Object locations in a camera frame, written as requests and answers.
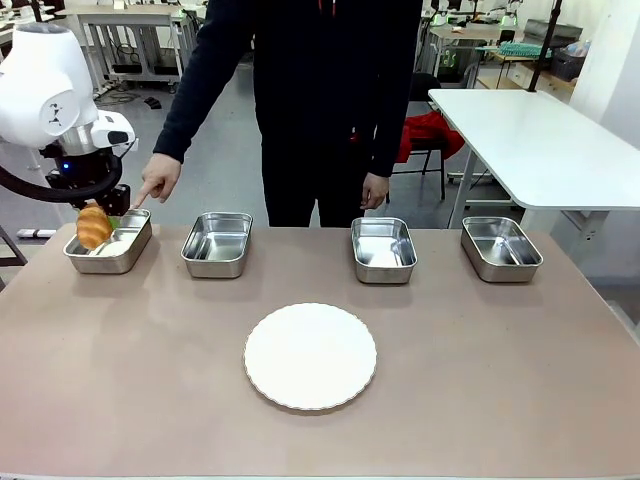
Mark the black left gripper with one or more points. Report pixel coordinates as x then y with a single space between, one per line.
85 180

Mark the golden brown bread roll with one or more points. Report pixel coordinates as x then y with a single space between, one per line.
94 226

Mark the person's right forearm black sleeve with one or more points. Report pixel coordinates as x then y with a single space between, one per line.
187 110

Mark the person's left forearm black sleeve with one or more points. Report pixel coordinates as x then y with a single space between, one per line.
387 140

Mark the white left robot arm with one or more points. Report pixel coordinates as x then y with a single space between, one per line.
40 90

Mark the steel rectangular container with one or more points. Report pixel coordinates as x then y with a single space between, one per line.
217 250
120 255
501 252
384 255

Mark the person's right hand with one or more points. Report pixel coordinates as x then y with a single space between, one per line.
160 177

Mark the person's left hand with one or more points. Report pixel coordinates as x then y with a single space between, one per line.
374 192

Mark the white power strip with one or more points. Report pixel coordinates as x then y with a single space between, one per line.
35 233

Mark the white workbench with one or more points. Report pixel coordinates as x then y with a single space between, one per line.
130 25

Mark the person's torso in black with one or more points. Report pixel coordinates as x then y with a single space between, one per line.
325 100

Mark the white scalloped round plate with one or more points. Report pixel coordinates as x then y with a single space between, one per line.
310 357

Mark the red cloth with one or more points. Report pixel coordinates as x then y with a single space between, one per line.
425 135

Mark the black chair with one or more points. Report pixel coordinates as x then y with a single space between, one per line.
430 150

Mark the white folding table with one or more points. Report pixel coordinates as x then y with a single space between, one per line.
540 140

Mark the black stand pole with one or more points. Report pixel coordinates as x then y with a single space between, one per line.
546 45

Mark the grey storage basket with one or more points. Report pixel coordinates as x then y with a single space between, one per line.
567 62

